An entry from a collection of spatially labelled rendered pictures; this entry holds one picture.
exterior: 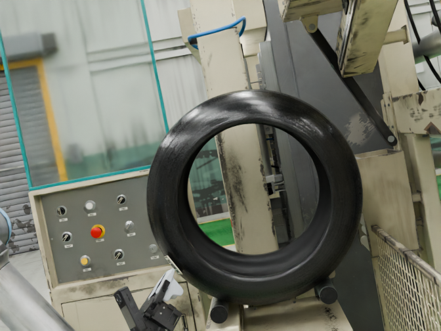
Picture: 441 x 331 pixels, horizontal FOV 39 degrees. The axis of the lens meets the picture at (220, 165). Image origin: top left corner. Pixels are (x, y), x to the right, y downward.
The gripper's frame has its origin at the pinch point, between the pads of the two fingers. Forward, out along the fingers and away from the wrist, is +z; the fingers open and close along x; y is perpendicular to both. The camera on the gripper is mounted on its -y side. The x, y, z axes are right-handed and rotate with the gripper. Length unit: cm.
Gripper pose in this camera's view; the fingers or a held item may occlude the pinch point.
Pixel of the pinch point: (168, 271)
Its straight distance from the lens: 158.9
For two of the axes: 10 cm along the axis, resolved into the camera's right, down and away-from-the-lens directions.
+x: 4.8, -3.9, -7.9
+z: 4.0, -7.0, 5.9
